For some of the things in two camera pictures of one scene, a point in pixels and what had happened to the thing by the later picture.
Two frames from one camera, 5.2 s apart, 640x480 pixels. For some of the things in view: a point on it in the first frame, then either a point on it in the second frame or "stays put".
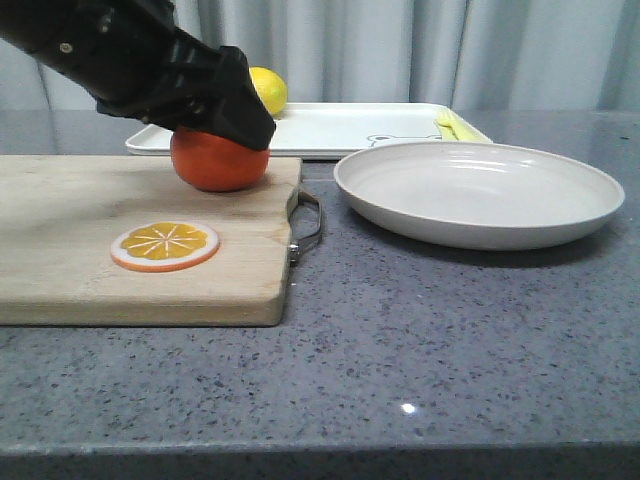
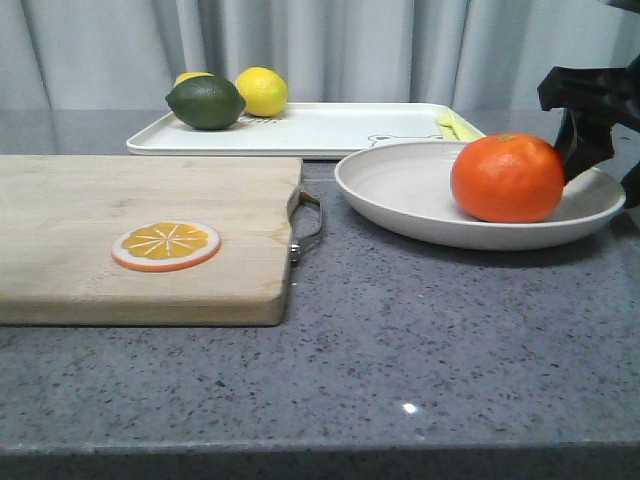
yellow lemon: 271,86 stays put
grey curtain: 488,55 stays put
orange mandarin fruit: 214,163 -> 508,178
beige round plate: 475,196 stays put
